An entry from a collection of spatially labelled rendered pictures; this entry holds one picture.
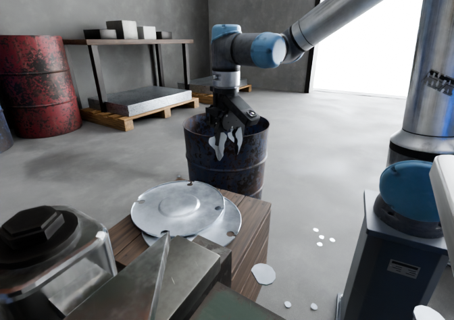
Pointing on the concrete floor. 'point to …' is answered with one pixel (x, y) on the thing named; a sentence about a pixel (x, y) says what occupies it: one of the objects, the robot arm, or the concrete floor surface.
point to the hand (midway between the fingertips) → (230, 154)
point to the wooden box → (239, 244)
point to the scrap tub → (248, 145)
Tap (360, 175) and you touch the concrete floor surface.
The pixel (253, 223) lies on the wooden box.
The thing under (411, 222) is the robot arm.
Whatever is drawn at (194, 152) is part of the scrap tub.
